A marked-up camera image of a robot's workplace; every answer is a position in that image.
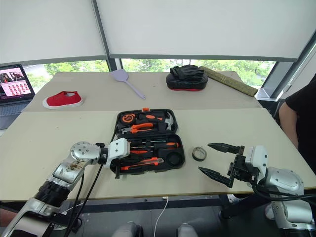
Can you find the orange handled pliers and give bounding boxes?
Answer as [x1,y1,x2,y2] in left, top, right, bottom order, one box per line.
[120,122,155,135]

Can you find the grey window side frame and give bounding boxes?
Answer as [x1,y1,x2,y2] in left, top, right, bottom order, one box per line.
[255,40,316,101]

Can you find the orange black tape measure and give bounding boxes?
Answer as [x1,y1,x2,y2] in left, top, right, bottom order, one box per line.
[121,112,137,123]

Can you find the long black orange screwdriver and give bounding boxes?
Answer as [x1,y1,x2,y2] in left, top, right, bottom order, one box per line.
[130,141,180,150]

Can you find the grey rounded shape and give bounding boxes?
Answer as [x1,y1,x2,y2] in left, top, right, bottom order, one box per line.
[112,221,144,237]
[177,223,198,237]

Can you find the green rolled mat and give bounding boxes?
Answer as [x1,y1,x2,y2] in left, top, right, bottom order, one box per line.
[200,66,258,98]

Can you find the grey window pillar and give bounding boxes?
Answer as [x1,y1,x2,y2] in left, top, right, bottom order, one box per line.
[90,0,123,73]

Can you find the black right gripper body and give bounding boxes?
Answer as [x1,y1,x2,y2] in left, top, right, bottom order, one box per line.
[234,154,258,183]

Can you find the black metal table frame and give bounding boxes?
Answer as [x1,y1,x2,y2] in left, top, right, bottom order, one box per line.
[49,194,271,232]

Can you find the red canvas shoe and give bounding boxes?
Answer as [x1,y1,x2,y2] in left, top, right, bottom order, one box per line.
[42,90,85,110]

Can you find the claw hammer orange black grip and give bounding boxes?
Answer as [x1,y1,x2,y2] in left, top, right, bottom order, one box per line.
[138,111,177,132]

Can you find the lilac plastic spatula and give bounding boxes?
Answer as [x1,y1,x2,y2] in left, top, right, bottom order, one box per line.
[110,69,147,100]

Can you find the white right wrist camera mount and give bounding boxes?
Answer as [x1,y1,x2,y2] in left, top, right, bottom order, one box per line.
[244,145,269,177]

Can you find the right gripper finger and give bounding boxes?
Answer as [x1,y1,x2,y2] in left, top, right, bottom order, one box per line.
[207,142,246,155]
[197,162,236,189]

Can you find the white cable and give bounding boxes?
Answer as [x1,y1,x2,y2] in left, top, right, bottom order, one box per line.
[154,196,169,237]
[60,199,82,216]

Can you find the open laptop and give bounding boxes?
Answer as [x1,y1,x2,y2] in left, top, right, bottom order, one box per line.
[0,64,37,130]

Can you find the person in black clothes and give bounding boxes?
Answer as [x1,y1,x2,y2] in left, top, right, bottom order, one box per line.
[278,74,316,171]

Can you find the black red boxing pad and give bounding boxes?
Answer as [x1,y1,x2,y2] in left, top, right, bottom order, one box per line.
[165,64,209,92]

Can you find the orange black utility knife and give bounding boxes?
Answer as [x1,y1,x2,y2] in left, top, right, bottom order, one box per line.
[120,158,165,172]

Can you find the white roller blind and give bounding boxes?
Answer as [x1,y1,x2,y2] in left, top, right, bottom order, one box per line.
[0,0,109,67]
[95,0,316,63]

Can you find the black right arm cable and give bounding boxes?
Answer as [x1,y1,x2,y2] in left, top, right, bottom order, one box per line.
[251,177,316,201]

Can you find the black tool case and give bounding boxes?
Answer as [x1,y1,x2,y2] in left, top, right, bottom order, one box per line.
[109,107,186,175]

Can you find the black electrical tape roll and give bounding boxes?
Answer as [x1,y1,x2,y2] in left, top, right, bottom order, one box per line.
[192,146,208,162]

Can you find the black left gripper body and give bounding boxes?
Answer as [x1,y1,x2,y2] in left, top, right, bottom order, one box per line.
[109,155,132,169]

